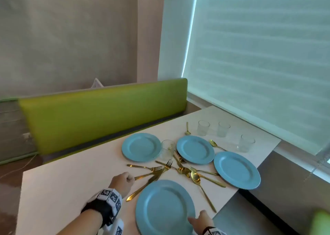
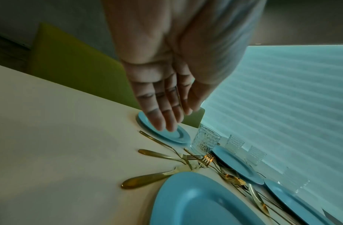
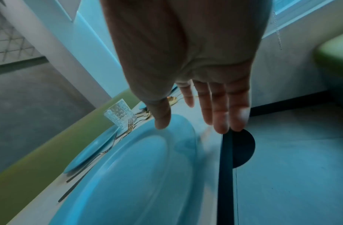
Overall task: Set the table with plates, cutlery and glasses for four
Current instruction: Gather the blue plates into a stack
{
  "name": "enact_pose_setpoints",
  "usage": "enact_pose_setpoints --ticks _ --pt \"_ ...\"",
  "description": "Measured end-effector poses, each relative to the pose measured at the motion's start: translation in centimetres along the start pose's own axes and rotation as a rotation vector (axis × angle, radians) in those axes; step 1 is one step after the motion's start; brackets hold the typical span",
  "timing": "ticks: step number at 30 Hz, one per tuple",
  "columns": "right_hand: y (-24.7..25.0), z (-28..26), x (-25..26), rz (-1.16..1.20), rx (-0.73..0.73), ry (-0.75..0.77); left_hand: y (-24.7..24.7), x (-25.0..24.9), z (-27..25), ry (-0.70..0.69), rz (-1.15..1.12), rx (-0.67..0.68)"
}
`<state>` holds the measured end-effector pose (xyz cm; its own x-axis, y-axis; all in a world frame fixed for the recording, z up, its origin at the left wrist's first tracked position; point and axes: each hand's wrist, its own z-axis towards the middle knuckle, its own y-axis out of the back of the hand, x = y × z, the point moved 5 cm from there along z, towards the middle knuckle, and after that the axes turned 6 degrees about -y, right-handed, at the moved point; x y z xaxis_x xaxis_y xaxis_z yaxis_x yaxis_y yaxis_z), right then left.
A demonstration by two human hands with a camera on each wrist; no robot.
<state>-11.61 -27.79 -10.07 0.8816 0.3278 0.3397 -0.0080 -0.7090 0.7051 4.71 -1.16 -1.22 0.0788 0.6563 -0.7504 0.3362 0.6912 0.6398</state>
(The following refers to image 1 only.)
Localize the white roller blind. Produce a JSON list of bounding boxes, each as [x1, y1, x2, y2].
[[181, 0, 330, 156]]

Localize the grey wire mesh panel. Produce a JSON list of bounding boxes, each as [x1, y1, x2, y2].
[[0, 98, 39, 163]]

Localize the person's left hand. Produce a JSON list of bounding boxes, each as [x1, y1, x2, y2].
[[108, 172, 135, 199]]

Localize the blind bead chain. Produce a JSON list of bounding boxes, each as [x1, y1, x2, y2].
[[303, 158, 328, 182]]

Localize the black marker wrist strap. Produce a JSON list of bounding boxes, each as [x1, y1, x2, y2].
[[80, 188, 122, 227], [202, 226, 227, 235]]

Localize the person's right hand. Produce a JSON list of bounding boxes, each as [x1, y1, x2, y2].
[[187, 210, 215, 230]]

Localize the white floor cable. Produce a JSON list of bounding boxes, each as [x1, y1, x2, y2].
[[5, 153, 39, 177]]

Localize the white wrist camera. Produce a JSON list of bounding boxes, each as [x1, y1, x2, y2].
[[104, 218, 124, 235]]

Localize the green bench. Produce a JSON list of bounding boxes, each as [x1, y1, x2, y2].
[[17, 78, 188, 165]]

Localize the clear drinking glass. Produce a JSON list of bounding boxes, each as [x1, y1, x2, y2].
[[197, 120, 210, 137], [160, 139, 176, 161], [217, 121, 231, 138], [238, 135, 255, 153]]

